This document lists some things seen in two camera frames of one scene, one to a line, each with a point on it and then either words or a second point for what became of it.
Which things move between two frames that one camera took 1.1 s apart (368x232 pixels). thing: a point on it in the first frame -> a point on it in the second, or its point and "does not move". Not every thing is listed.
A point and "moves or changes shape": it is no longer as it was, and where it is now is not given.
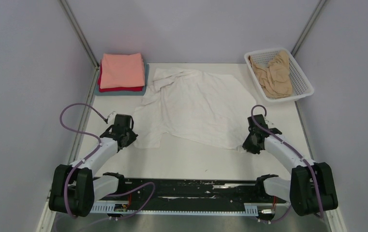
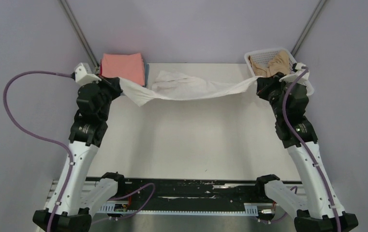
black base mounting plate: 199,190 does not move
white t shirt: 194,108 moves or changes shape
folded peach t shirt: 122,70 does not move
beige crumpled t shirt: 274,78 does not move
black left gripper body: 131,137 -> 109,92
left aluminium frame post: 78,32 does not move
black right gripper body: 248,144 -> 271,91
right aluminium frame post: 313,16 does not move
